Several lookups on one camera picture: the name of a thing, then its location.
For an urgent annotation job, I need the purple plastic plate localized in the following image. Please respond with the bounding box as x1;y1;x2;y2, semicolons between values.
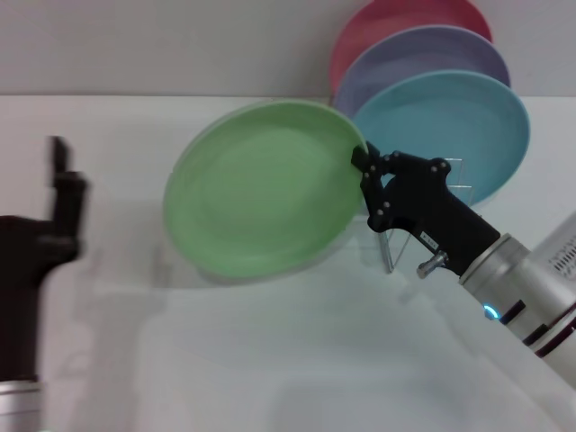
335;25;512;116

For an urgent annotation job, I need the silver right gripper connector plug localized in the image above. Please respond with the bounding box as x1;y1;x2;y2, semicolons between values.
417;251;449;279

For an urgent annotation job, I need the green plastic plate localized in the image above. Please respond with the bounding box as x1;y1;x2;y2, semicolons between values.
162;99;369;279

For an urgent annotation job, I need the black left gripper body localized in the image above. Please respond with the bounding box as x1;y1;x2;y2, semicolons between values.
0;215;86;383

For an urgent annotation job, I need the blue plastic plate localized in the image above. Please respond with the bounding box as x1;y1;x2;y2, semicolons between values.
351;69;531;208

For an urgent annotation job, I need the pink plastic plate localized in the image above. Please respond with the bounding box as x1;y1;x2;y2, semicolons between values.
329;0;494;95

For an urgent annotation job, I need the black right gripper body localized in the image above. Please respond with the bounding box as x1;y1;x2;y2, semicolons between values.
382;173;501;278

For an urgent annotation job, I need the silver vented right wrist housing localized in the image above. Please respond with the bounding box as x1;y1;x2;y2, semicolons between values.
533;213;576;289

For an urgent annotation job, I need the metal wire plate rack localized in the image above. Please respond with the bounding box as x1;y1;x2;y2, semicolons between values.
377;157;473;275

